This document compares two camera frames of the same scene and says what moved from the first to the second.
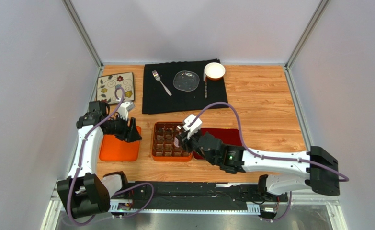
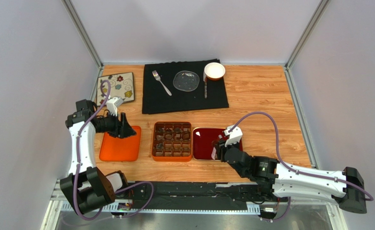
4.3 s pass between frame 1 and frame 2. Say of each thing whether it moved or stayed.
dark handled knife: stayed
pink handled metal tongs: moved
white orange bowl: stayed
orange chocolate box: stayed
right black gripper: moved
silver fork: stayed
